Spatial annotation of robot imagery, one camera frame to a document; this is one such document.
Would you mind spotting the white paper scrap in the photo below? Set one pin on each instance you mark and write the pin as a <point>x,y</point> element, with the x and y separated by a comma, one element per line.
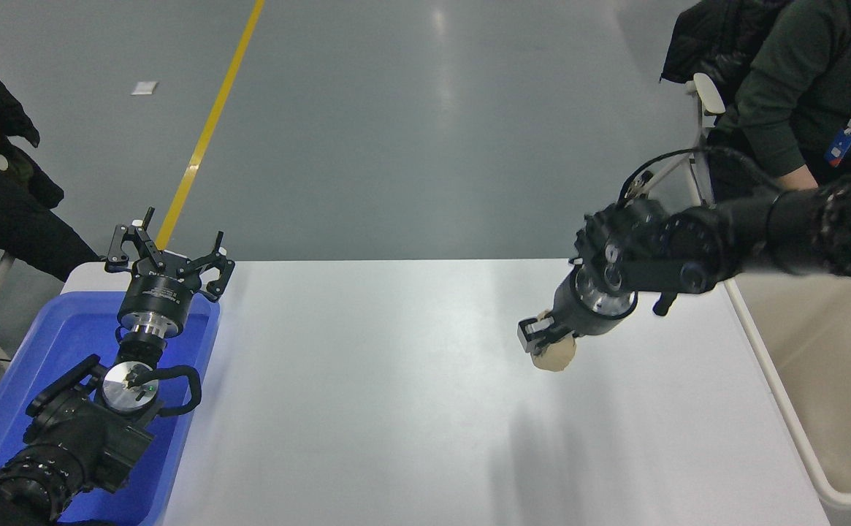
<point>144,87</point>

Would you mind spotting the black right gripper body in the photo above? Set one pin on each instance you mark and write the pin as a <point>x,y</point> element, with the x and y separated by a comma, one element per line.
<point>578,318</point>

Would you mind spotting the seated person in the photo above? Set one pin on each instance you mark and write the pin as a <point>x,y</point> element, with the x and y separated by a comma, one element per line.
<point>9,219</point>

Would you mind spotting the blue id badge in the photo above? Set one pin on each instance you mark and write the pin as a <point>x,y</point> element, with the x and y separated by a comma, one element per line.
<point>839,146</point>

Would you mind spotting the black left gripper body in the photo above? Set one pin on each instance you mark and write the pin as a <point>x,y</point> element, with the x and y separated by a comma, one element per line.
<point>162,296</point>

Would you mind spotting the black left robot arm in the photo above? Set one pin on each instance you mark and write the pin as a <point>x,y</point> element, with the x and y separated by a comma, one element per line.
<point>82,438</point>

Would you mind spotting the standing person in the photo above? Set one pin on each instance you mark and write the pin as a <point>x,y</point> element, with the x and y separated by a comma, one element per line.
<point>798,80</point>

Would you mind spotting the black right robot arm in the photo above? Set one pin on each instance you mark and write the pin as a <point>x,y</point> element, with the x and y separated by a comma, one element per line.
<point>746,230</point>

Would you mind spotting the large pale plastic bin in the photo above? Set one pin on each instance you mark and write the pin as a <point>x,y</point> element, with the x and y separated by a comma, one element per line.
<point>834,394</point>

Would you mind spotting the tan paper ball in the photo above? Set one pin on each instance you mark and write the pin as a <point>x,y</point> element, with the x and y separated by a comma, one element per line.
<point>555,354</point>

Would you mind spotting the blue plastic tray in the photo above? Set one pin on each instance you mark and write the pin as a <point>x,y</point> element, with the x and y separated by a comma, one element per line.
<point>52,343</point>

